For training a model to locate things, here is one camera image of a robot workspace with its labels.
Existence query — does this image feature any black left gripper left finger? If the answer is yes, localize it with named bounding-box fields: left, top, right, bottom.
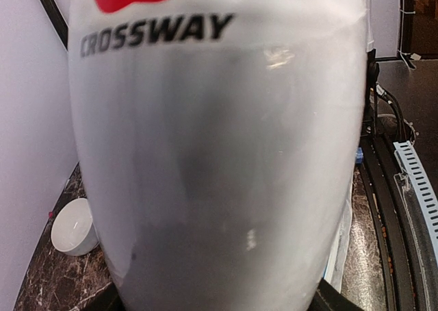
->
left=73, top=282, right=125, bottom=311

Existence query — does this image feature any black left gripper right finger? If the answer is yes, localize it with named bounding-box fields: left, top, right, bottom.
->
left=307, top=279, right=362, bottom=311

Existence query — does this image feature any white shuttlecock tube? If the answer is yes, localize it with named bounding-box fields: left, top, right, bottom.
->
left=68, top=0, right=367, bottom=310

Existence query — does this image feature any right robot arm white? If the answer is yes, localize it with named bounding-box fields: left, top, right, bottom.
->
left=365, top=0, right=375, bottom=53

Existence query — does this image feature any right blue badminton racket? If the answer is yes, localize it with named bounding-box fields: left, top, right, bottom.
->
left=355, top=147, right=363, bottom=165

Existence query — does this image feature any blue racket bag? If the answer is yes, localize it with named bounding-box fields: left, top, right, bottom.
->
left=323, top=194, right=352, bottom=293

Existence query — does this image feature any white ceramic bowl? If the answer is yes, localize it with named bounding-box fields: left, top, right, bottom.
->
left=51, top=198, right=99, bottom=257

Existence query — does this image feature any white cable duct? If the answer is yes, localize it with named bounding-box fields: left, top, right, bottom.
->
left=393, top=141, right=437, bottom=249

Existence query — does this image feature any black vertical frame post left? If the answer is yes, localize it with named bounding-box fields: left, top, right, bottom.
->
left=39, top=0, right=68, bottom=50

